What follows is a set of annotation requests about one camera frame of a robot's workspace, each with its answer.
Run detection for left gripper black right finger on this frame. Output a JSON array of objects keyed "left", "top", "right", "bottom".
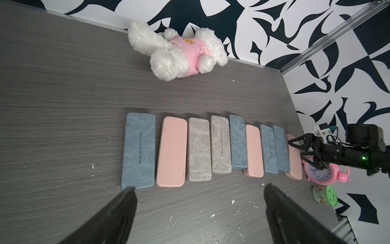
[{"left": 264, "top": 184, "right": 345, "bottom": 244}]

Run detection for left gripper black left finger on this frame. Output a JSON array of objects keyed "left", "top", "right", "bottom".
[{"left": 60, "top": 187, "right": 138, "bottom": 244}]

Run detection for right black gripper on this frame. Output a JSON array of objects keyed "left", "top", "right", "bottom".
[{"left": 288, "top": 124, "right": 386, "bottom": 175}]

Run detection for pink case purple glasses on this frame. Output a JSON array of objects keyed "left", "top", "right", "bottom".
[{"left": 284, "top": 144, "right": 303, "bottom": 181}]

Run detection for grey teal case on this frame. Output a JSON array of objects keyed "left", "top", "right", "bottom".
[{"left": 121, "top": 112, "right": 155, "bottom": 190}]

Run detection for pink case thin glasses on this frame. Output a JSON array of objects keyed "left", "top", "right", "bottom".
[{"left": 243, "top": 124, "right": 264, "bottom": 178}]

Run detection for pink case red glasses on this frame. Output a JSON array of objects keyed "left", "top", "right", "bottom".
[{"left": 156, "top": 117, "right": 188, "bottom": 188}]

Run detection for grey case white glasses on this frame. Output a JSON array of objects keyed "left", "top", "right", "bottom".
[{"left": 229, "top": 114, "right": 248, "bottom": 170}]

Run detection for teal case yellow glasses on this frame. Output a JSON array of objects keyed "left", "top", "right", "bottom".
[{"left": 210, "top": 115, "right": 232, "bottom": 174}]

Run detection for teal case black sunglasses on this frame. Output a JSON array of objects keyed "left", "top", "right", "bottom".
[{"left": 186, "top": 118, "right": 212, "bottom": 182}]

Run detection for grey case black sunglasses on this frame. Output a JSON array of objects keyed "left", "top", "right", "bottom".
[{"left": 272, "top": 125, "right": 290, "bottom": 172}]

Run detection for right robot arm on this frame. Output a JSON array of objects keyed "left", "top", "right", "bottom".
[{"left": 288, "top": 124, "right": 390, "bottom": 176}]

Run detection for green round tin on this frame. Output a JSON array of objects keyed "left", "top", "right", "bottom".
[{"left": 312, "top": 185, "right": 338, "bottom": 207}]

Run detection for pink alarm clock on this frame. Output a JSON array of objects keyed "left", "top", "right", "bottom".
[{"left": 302, "top": 160, "right": 350, "bottom": 186}]

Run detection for white pink plush toy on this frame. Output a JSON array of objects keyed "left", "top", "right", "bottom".
[{"left": 128, "top": 21, "right": 228, "bottom": 81}]

